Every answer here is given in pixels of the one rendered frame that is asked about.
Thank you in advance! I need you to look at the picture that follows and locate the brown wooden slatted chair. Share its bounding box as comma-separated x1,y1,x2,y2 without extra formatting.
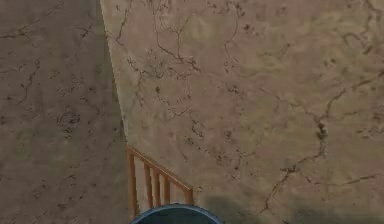
126,143,195,218

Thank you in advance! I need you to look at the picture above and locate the dark blue round bowl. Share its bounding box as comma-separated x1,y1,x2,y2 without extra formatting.
129,203,224,224

